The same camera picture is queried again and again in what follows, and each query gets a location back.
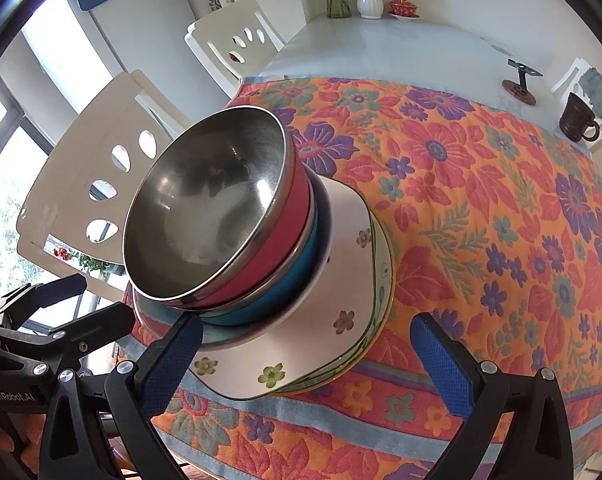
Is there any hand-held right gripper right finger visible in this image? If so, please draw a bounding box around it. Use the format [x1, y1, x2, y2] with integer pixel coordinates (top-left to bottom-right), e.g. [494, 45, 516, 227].
[410, 311, 576, 480]

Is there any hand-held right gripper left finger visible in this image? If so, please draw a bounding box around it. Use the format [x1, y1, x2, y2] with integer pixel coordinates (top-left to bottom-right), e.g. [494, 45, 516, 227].
[38, 312, 204, 480]

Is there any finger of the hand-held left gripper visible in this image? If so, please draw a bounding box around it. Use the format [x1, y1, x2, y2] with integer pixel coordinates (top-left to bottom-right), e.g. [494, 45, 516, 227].
[0, 274, 88, 332]
[32, 301, 137, 375]

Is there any pink dotted bowl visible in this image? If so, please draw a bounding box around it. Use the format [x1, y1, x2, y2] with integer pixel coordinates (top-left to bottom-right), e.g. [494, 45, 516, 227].
[132, 180, 334, 353]

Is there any round blue-flower plate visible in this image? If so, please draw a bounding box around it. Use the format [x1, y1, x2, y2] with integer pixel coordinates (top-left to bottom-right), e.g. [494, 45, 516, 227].
[291, 230, 397, 396]

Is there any white square tree-print plate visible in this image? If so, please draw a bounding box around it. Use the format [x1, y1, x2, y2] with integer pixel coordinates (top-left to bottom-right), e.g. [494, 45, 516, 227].
[276, 220, 389, 396]
[188, 172, 379, 401]

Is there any blue steel bowl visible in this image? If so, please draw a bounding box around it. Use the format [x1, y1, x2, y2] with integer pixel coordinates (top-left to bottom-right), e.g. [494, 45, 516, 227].
[181, 195, 332, 328]

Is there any red steel bowl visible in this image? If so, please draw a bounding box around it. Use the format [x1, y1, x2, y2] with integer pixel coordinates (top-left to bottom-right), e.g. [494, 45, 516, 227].
[122, 106, 316, 308]

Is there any dark framed window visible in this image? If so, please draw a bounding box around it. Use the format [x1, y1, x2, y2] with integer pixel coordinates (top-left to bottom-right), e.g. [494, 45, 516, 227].
[0, 67, 57, 311]

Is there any white chair with holes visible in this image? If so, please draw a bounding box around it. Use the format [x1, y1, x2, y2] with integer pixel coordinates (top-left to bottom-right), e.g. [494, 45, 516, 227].
[15, 69, 192, 301]
[183, 0, 287, 101]

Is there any orange floral quilted mat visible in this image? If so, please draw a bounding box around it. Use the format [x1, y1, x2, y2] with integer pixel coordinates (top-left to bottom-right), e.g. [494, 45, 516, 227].
[114, 76, 602, 480]

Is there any white refrigerator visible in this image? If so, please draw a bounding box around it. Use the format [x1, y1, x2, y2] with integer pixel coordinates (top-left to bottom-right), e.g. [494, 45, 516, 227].
[88, 0, 232, 106]

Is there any dark brown mug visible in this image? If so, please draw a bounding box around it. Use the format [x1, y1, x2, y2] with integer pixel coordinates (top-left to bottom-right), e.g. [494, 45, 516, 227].
[558, 91, 602, 143]

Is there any black phone stand wooden base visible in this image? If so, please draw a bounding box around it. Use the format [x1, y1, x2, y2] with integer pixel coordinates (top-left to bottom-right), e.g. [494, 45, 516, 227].
[501, 58, 542, 107]

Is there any red teacup with saucer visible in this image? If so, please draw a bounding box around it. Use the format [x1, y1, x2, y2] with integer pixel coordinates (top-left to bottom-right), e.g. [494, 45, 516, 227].
[387, 0, 422, 21]

